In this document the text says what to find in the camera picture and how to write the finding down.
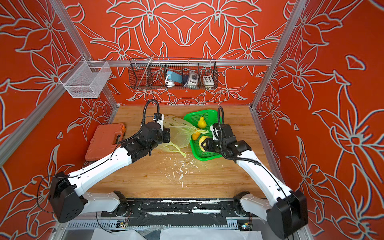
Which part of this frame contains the orange-yellow pear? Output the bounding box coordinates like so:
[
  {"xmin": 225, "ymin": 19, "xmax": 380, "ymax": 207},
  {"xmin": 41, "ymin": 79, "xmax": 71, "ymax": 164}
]
[{"xmin": 192, "ymin": 131, "xmax": 201, "ymax": 141}]

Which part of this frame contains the pale yellow pear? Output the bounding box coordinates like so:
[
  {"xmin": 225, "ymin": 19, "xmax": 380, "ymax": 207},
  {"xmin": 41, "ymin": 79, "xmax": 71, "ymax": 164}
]
[{"xmin": 197, "ymin": 116, "xmax": 207, "ymax": 129}]

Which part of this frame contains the yellow-green printed plastic bag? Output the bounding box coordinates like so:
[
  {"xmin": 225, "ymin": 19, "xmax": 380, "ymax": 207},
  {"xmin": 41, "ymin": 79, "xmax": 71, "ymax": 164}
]
[{"xmin": 158, "ymin": 115, "xmax": 208, "ymax": 158}]

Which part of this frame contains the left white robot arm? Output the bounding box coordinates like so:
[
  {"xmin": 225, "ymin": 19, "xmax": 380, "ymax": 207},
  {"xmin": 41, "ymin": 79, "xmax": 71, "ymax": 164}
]
[{"xmin": 48, "ymin": 122, "xmax": 171, "ymax": 223}]

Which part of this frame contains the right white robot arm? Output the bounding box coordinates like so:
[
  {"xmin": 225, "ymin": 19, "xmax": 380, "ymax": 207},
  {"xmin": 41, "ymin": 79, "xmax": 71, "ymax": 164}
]
[{"xmin": 199, "ymin": 123, "xmax": 309, "ymax": 240}]

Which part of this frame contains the green perforated plastic basket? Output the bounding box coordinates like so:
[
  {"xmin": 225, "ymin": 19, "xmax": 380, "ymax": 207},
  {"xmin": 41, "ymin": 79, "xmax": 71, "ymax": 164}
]
[{"xmin": 183, "ymin": 109, "xmax": 232, "ymax": 162}]

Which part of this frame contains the orange plastic tool case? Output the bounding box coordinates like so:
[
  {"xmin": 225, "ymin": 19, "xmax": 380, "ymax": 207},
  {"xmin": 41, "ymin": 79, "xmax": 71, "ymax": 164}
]
[{"xmin": 85, "ymin": 123, "xmax": 126, "ymax": 162}]

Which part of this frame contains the blue and white device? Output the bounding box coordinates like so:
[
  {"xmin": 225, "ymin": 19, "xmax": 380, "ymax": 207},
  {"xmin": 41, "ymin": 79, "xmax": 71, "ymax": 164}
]
[{"xmin": 165, "ymin": 71, "xmax": 183, "ymax": 88}]

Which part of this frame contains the white button box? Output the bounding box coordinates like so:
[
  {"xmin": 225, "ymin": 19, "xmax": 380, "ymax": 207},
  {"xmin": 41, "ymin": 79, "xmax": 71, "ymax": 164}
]
[{"xmin": 202, "ymin": 76, "xmax": 215, "ymax": 88}]

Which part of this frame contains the white round-dial device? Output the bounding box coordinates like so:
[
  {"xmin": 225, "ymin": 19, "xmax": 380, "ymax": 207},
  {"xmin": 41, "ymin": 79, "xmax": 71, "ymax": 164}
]
[{"xmin": 184, "ymin": 72, "xmax": 200, "ymax": 87}]

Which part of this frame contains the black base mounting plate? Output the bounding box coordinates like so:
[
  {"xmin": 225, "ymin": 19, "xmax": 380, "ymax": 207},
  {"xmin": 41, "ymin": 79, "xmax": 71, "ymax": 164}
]
[{"xmin": 101, "ymin": 199, "xmax": 257, "ymax": 230}]

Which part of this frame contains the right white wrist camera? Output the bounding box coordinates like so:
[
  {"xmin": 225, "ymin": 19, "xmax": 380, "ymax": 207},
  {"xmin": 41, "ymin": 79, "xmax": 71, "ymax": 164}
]
[{"xmin": 210, "ymin": 123, "xmax": 221, "ymax": 141}]

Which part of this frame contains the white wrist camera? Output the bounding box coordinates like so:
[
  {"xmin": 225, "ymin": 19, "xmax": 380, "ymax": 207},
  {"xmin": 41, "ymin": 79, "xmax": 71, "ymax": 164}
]
[
  {"xmin": 210, "ymin": 123, "xmax": 221, "ymax": 141},
  {"xmin": 153, "ymin": 113, "xmax": 165, "ymax": 130}
]

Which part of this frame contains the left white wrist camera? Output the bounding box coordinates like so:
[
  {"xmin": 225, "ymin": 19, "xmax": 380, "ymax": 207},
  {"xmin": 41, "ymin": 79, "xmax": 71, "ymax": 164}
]
[{"xmin": 153, "ymin": 113, "xmax": 165, "ymax": 130}]

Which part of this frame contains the left black corrugated cable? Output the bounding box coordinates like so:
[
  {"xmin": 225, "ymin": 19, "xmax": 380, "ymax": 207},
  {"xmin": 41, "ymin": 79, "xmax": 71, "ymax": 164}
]
[{"xmin": 140, "ymin": 98, "xmax": 161, "ymax": 127}]

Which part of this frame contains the black corrugated cable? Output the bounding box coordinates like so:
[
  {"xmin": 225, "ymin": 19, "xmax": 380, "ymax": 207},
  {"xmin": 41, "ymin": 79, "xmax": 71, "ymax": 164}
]
[
  {"xmin": 140, "ymin": 98, "xmax": 161, "ymax": 127},
  {"xmin": 217, "ymin": 106, "xmax": 262, "ymax": 166}
]

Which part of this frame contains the right black corrugated cable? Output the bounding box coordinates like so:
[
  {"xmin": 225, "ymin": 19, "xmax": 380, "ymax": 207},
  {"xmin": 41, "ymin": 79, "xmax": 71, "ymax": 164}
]
[{"xmin": 217, "ymin": 106, "xmax": 262, "ymax": 166}]

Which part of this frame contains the black wire wall basket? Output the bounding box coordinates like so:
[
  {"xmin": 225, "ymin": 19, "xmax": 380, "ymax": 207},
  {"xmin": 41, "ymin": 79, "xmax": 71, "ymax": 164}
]
[{"xmin": 128, "ymin": 57, "xmax": 219, "ymax": 90}]

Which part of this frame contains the clear acrylic wall box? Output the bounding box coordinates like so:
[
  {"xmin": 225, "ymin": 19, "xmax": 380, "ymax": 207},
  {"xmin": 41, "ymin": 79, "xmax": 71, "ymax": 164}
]
[{"xmin": 59, "ymin": 61, "xmax": 112, "ymax": 99}]

